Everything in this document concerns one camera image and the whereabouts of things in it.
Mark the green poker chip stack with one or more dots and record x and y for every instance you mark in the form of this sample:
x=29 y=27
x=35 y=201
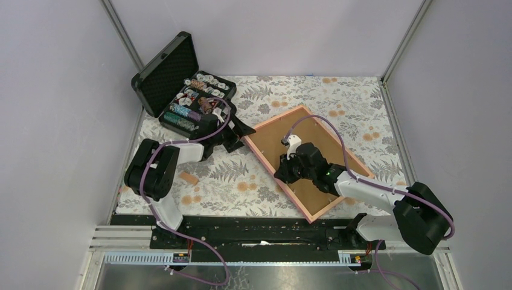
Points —
x=177 y=121

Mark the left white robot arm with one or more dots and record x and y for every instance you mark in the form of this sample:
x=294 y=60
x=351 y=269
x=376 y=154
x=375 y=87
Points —
x=151 y=171

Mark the orange chip stack rear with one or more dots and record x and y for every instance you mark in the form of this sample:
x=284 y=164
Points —
x=198 y=84

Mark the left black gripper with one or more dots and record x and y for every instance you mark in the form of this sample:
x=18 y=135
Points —
x=240 y=130

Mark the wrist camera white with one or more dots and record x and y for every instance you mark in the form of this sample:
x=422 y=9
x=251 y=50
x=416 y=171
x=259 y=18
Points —
x=292 y=142
x=218 y=113

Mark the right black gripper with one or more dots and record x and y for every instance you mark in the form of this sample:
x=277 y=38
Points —
x=284 y=172

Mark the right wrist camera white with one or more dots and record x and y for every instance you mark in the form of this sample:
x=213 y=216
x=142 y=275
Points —
x=292 y=142

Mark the small wooden block lower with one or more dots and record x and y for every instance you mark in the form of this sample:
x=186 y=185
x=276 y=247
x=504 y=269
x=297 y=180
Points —
x=189 y=178

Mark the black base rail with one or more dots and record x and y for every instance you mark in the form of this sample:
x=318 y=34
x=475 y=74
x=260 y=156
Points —
x=256 y=239

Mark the floral patterned table mat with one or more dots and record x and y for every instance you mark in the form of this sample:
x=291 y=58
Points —
x=237 y=184

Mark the brown cardboard backing board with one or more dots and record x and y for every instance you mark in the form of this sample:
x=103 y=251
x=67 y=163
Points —
x=266 y=144

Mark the purple poker chip stack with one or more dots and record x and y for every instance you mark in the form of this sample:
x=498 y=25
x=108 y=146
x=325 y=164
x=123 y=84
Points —
x=194 y=115

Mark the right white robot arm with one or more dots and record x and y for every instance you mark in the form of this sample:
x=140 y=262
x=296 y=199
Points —
x=414 y=216

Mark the light blue chip stack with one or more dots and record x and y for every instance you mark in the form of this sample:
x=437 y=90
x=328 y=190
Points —
x=181 y=110

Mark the wooden picture frame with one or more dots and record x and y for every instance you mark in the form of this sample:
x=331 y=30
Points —
x=294 y=147

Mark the black poker chip case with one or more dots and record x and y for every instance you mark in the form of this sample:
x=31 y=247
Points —
x=163 y=78

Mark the orange poker chip stack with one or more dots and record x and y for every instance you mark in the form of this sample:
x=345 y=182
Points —
x=205 y=106

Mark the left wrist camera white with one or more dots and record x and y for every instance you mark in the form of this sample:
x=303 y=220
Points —
x=218 y=113

